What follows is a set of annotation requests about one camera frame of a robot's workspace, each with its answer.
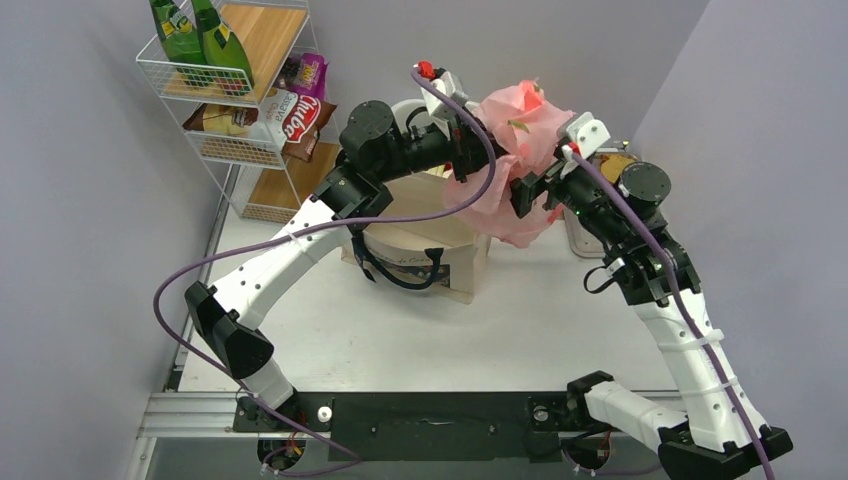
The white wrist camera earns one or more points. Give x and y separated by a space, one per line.
448 85
583 135

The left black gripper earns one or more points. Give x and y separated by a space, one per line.
468 145

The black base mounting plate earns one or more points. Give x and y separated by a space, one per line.
445 426

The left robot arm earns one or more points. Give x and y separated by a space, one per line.
374 151

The yellow snack packet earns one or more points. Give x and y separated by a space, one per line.
285 126

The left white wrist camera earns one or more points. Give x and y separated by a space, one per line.
448 85

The slice of bread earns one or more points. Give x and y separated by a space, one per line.
612 164

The green glass bottle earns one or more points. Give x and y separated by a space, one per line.
222 50
180 42

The purple snack packet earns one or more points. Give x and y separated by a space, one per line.
304 74

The white wire wooden shelf rack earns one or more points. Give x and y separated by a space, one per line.
270 32

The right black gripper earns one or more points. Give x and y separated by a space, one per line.
525 189

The beige canvas tote bag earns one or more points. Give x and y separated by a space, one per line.
443 256

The white plastic tub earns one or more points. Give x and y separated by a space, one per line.
411 113

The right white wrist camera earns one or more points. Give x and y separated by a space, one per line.
583 135

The pink plastic grocery bag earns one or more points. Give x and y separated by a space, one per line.
524 124

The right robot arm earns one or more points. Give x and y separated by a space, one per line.
718 434

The metal tray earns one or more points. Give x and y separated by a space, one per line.
582 243

